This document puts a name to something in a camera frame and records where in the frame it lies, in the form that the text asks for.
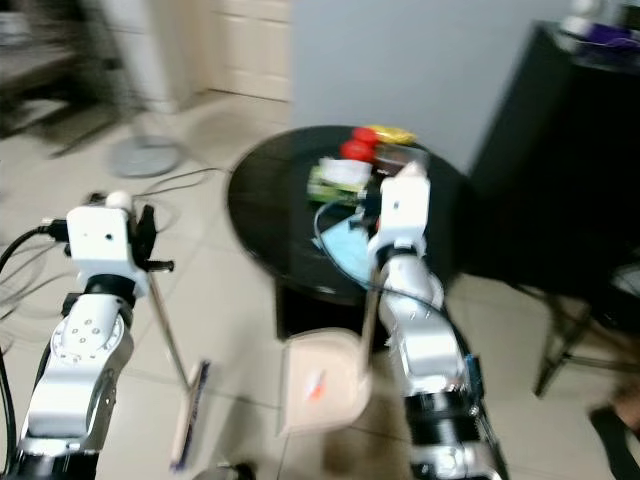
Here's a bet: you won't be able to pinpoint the broom with thin wooden handle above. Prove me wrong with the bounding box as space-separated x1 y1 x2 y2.
148 272 213 473

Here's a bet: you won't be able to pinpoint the beige plastic dustpan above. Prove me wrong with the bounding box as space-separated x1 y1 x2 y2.
278 255 385 438

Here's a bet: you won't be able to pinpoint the green tissue box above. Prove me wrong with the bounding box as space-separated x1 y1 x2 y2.
306 157 374 203

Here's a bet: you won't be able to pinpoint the brown clear food container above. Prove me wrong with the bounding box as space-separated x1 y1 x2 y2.
374 143 428 177

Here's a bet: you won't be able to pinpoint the red round fruit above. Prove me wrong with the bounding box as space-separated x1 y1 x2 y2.
343 127 380 162

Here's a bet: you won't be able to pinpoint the yellow snack packet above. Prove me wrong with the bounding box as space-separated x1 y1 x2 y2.
370 124 418 145

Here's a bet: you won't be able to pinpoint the grey round fan stand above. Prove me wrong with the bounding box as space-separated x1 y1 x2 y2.
95 0 188 180

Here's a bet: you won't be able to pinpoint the round black table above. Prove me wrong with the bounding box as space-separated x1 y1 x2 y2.
227 124 483 341

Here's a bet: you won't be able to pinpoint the tall black cabinet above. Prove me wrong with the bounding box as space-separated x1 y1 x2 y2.
458 20 640 299

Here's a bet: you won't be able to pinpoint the cream panelled door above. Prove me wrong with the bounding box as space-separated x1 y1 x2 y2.
218 0 297 103

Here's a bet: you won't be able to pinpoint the dark chair with cushion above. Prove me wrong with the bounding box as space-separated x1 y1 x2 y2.
0 0 121 151

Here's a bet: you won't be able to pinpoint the black metal stool legs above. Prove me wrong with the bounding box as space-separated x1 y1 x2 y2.
532 262 640 399

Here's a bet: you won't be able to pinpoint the person's foot in sandal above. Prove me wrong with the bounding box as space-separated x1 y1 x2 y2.
588 392 640 473

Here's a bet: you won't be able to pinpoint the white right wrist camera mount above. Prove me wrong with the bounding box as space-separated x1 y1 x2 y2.
372 162 432 253

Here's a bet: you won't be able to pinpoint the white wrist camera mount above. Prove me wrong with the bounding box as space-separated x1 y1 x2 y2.
66 191 151 296
372 162 432 253

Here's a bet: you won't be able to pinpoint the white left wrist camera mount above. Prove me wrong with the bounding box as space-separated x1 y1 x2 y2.
66 191 151 296

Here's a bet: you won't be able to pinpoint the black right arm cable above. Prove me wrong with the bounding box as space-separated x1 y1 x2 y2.
312 198 391 293

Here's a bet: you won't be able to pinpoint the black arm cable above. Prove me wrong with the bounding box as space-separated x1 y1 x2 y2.
312 198 391 293
0 218 73 479

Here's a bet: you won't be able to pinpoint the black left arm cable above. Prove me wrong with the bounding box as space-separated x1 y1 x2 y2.
0 218 73 479

